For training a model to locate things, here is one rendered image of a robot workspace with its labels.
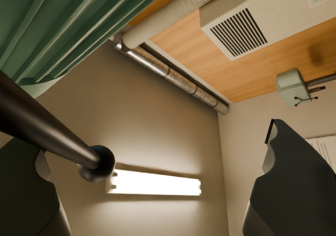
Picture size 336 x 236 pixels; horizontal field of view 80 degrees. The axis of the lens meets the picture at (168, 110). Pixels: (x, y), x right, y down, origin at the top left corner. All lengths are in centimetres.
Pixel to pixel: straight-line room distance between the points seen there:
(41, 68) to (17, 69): 2
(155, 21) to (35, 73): 158
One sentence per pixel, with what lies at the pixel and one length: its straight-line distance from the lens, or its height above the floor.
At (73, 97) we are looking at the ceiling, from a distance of 173.
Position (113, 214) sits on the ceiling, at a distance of 181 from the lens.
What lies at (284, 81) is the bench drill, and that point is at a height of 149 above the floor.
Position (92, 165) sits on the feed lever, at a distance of 18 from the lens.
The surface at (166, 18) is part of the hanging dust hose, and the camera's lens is 171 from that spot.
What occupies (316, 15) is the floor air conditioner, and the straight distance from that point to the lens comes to 180.
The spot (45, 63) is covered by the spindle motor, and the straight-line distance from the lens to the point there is 19.
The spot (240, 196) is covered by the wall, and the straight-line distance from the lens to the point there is 319.
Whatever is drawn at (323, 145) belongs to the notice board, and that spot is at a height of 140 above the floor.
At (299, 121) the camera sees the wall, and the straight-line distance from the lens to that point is 310.
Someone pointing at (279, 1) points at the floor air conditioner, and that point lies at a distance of 160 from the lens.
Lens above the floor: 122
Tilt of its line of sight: 38 degrees up
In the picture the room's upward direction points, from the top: 109 degrees counter-clockwise
